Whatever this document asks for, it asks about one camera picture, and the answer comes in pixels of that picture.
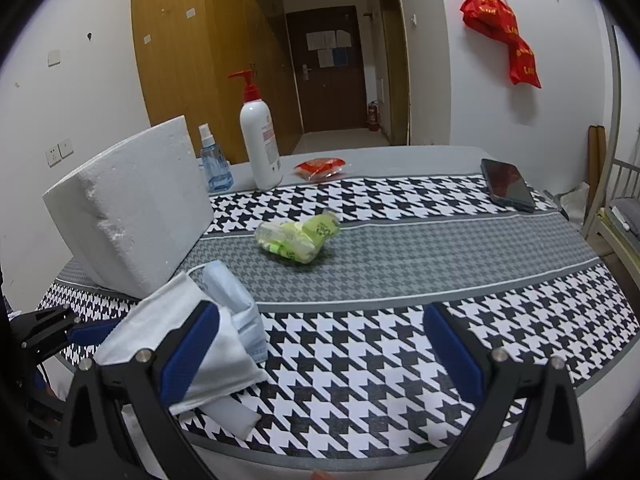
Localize wooden wardrobe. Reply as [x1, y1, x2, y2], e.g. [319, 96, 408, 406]
[131, 0, 303, 161]

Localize white pump bottle red cap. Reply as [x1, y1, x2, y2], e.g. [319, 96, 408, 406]
[227, 70, 283, 191]

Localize wooden side door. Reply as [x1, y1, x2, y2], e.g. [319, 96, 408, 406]
[376, 0, 411, 146]

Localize white foam box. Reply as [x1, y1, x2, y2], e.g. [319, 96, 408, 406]
[42, 115, 213, 300]

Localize black smartphone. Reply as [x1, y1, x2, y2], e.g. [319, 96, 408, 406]
[480, 158, 537, 213]

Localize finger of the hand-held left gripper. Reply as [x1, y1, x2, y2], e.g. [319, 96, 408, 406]
[30, 304, 128, 358]

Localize blue spray bottle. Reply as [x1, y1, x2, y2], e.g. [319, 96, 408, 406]
[197, 123, 235, 192]

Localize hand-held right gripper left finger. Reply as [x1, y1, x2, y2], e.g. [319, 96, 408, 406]
[59, 300, 251, 480]

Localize white foam wrap sheets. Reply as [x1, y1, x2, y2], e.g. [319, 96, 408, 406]
[94, 271, 270, 416]

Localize brown entrance door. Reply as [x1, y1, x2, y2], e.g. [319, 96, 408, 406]
[286, 6, 373, 133]

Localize metal bunk bed frame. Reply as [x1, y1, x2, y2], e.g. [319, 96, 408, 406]
[582, 10, 640, 271]

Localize red snack packet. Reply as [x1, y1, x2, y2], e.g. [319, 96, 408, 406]
[292, 157, 347, 182]

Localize blue face mask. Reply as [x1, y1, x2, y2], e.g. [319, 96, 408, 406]
[202, 260, 268, 361]

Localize white foam tube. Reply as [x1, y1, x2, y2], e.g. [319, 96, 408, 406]
[206, 391, 261, 440]

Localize houndstooth gray table cloth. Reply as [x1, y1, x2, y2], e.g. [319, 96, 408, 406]
[35, 145, 640, 461]

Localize red printed plastic bag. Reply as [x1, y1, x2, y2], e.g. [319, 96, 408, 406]
[509, 35, 542, 89]
[460, 0, 518, 43]

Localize gray folded bedding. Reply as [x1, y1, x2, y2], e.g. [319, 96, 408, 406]
[610, 197, 640, 236]

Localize brown wooden board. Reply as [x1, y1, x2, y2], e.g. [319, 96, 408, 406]
[587, 125, 608, 211]

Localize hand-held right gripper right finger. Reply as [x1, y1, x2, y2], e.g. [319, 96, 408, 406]
[424, 302, 588, 480]

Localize green tissue packet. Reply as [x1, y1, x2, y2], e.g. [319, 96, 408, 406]
[255, 212, 342, 266]

